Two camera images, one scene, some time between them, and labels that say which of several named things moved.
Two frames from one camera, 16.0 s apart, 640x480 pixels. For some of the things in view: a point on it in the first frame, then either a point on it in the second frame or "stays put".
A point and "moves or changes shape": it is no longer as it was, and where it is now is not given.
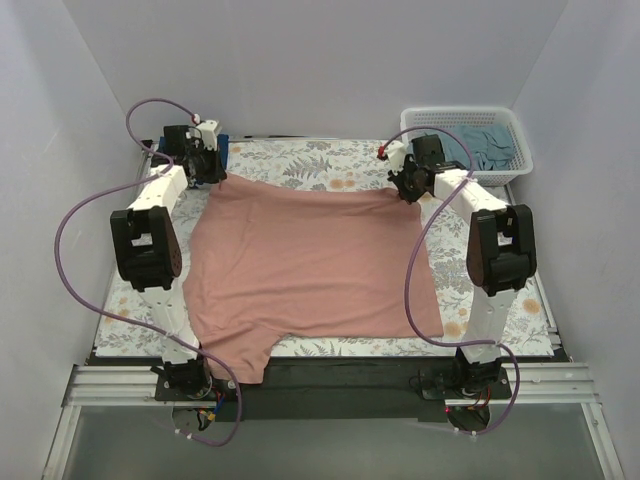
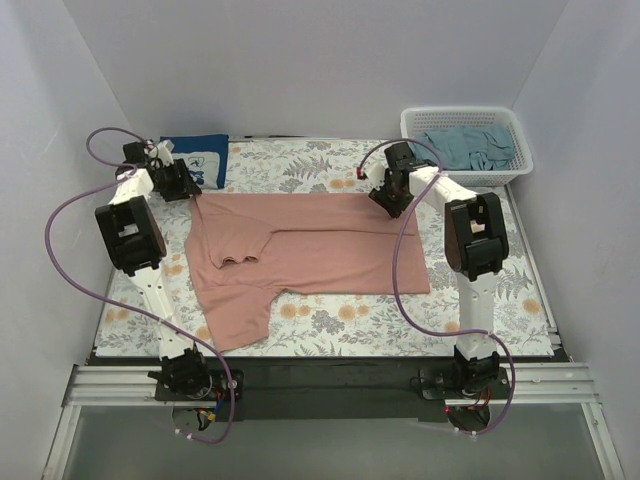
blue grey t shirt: x=490 y=147 stays put
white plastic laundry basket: x=468 y=115 stays put
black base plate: x=336 y=390 stays put
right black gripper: x=408 y=182 to x=391 y=193
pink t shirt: x=269 y=260 moves or changes shape
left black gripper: x=208 y=170 to x=179 y=180
